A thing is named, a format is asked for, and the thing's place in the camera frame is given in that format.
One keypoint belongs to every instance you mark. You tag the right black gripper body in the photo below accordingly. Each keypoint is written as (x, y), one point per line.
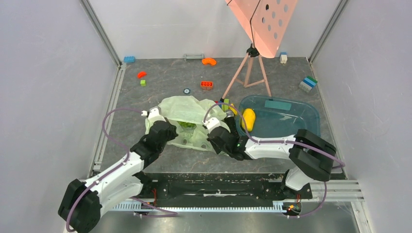
(215, 138)

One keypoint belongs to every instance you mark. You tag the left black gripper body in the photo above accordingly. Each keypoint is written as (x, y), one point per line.
(171, 135)

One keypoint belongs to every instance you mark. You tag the green avocado plastic bag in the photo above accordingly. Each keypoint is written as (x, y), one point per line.
(187, 114)

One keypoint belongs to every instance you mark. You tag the yellow fake mango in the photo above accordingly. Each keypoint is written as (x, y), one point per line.
(249, 119)

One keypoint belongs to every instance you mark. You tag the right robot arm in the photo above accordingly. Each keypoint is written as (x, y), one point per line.
(312, 156)

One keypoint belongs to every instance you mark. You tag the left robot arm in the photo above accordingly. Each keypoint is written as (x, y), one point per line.
(85, 202)

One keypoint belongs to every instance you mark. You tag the green fake fruit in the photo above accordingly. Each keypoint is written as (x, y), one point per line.
(186, 127)

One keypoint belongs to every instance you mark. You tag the black microphone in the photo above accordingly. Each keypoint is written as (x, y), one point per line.
(230, 121)

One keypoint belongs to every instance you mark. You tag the yellow triangular block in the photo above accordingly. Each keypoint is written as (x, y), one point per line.
(231, 107)

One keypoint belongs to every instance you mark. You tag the long green block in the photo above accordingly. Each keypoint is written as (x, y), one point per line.
(226, 104)

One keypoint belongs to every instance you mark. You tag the blue poker chip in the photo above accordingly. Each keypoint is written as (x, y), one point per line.
(186, 91)

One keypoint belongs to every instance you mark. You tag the teal plastic tub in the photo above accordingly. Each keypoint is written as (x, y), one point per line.
(276, 117)

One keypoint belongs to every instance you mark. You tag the red arch block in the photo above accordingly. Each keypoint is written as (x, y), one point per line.
(141, 74)

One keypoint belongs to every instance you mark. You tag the red lego brick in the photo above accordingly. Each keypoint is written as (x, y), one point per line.
(206, 85)

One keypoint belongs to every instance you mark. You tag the blue lego brick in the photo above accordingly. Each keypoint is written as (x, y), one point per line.
(129, 59)

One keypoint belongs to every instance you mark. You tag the orange curved block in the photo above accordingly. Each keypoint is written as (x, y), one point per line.
(209, 61)

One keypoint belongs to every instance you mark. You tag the pink tripod stand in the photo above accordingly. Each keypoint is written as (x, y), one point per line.
(251, 54)

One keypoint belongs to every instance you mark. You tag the grey blue green brick stack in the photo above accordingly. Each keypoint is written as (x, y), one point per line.
(307, 84)

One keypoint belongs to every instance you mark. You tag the white blue small brick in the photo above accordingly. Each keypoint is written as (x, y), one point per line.
(283, 58)

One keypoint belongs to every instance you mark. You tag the pink perforated panel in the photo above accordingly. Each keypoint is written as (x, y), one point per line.
(264, 21)

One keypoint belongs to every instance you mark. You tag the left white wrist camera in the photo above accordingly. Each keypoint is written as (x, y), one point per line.
(153, 115)

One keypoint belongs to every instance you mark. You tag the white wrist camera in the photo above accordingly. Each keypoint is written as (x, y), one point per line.
(153, 115)
(212, 123)

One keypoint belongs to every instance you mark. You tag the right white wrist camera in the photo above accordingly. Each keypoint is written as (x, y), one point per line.
(212, 123)

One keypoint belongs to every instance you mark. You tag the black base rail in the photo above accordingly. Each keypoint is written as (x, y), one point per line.
(218, 189)

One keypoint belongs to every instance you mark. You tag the grey metal handle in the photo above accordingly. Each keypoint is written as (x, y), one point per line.
(193, 57)

